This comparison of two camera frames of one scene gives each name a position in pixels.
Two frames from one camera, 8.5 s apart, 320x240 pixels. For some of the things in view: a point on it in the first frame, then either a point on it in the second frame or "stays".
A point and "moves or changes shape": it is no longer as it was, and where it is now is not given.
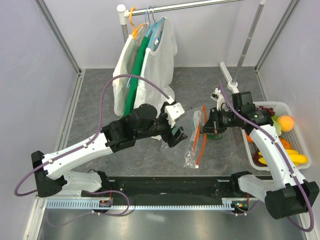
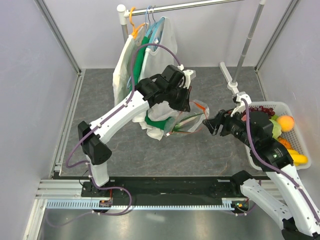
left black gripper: x=169 y=138 -> x=184 y=105
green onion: x=215 y=135 -> x=184 y=120
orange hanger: x=135 y=27 stays
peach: x=286 y=122 stays
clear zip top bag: x=187 y=152 moves or changes shape
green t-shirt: x=129 y=105 stays
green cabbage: x=276 y=124 stays
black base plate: x=167 y=187 stays
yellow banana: x=296 y=158 stays
